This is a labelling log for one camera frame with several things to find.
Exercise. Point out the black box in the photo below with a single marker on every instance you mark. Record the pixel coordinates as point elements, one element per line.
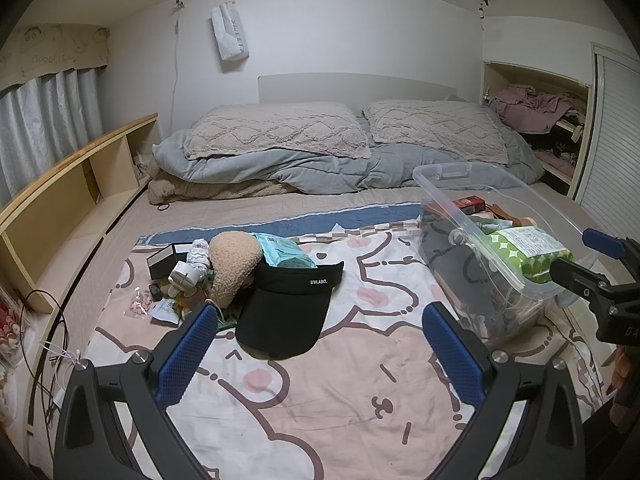
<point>162,262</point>

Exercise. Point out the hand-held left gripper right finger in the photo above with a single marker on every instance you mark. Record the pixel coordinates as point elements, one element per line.
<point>452,355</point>

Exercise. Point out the grey curtain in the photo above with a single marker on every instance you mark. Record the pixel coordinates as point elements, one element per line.
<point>45,120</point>

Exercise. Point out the green wet wipes pack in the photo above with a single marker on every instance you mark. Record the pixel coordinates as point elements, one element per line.
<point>530,250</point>

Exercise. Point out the black sun visor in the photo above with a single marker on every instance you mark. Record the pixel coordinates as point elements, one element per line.
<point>285,310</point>

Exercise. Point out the beige fluffy hat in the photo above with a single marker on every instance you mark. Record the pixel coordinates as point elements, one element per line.
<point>232,265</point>

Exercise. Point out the pink clothes pile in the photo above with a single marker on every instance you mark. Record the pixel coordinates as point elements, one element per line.
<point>535,102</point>

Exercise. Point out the white louvered door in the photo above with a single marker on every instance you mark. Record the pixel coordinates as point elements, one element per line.
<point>615,150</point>

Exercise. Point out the clear plastic storage bin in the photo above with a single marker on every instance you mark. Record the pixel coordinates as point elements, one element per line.
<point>450,245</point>

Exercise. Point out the beige printed valance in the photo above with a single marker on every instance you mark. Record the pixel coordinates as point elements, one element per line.
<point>50,50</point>

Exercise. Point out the dark clothes pile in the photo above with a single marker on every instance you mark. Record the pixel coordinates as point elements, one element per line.
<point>550,142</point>

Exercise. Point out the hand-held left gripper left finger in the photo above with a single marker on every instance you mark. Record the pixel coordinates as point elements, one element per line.
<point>187,355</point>

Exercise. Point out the white hanging bag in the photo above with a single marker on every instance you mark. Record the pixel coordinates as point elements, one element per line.
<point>230,30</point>

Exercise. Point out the grey duvet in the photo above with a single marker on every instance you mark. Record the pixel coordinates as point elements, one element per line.
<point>300,170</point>

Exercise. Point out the person's dark clothing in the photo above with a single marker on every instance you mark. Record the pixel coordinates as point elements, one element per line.
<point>610,435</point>

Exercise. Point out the wall hook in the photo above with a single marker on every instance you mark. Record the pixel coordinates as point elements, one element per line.
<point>481,7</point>

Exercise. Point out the wooden bedside shelf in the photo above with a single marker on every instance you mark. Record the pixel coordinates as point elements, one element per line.
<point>60,170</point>

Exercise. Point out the cartoon printed blanket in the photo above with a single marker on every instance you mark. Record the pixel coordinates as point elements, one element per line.
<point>350,385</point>

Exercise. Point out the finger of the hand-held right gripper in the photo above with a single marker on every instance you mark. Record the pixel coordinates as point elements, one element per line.
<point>575,272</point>
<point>602,242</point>

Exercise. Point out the pink candy packet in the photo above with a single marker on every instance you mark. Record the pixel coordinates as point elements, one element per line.
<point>141,305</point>

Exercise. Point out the teal wipes pack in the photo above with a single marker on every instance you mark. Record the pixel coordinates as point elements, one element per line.
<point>285,252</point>

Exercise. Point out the person's right hand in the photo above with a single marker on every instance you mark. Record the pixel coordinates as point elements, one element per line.
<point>625,367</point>

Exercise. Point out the closet shelf niche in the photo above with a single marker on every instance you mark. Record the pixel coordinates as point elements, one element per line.
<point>492,80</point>

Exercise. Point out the beige textured pillow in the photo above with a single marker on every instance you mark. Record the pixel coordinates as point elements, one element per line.
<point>435,127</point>
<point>275,130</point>

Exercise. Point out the red box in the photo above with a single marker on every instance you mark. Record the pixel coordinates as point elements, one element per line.
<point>470,205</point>

